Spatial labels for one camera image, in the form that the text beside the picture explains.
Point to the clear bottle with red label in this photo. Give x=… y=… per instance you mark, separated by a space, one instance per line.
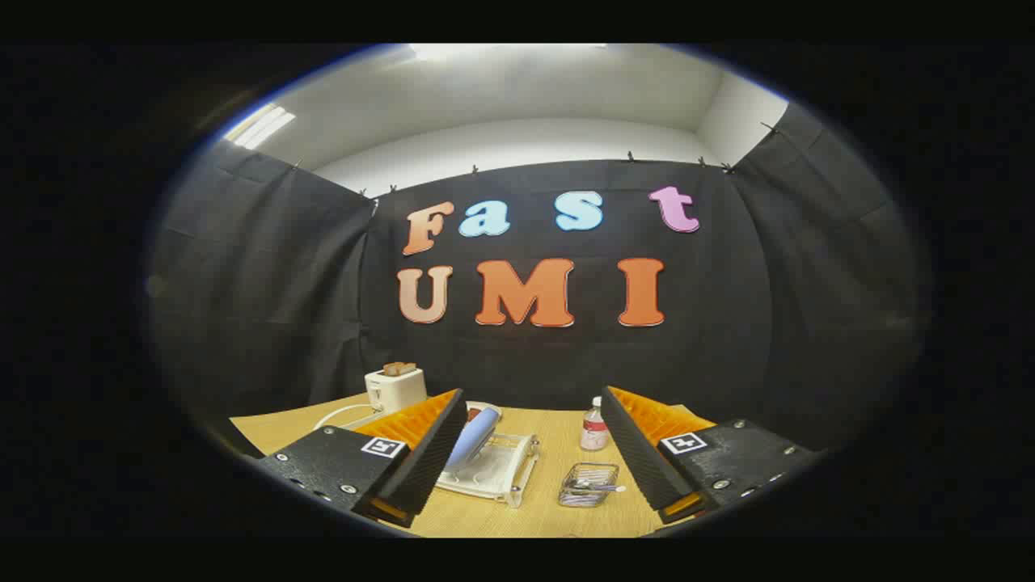
x=594 y=432

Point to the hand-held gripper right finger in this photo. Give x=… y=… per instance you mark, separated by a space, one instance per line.
x=635 y=453

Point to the brown toast slices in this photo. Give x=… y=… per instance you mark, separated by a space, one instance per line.
x=399 y=369

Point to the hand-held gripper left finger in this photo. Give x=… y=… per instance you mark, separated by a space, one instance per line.
x=437 y=449

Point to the blue plate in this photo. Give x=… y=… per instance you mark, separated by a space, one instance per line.
x=473 y=438

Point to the white toaster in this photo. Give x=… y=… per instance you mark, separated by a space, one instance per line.
x=396 y=392

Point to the ceiling light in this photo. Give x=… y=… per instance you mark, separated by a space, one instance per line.
x=259 y=127
x=501 y=51

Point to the white drip tray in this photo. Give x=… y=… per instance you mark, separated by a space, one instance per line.
x=493 y=477

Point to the black backdrop cloth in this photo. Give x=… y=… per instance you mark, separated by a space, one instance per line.
x=525 y=364

